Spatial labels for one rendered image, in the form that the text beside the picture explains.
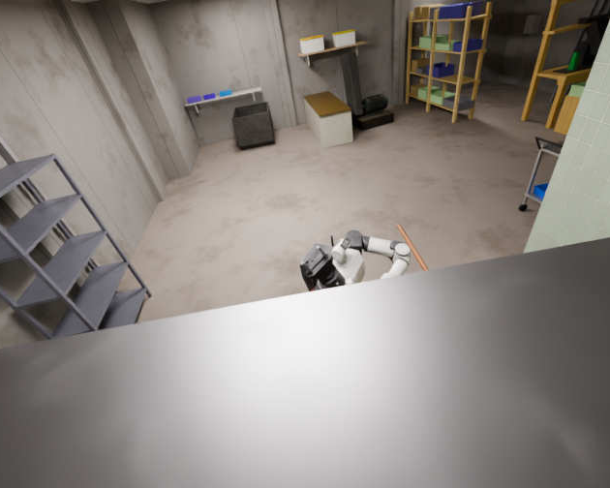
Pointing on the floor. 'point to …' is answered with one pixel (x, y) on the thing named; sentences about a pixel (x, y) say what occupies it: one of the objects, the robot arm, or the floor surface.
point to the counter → (328, 119)
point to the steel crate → (253, 126)
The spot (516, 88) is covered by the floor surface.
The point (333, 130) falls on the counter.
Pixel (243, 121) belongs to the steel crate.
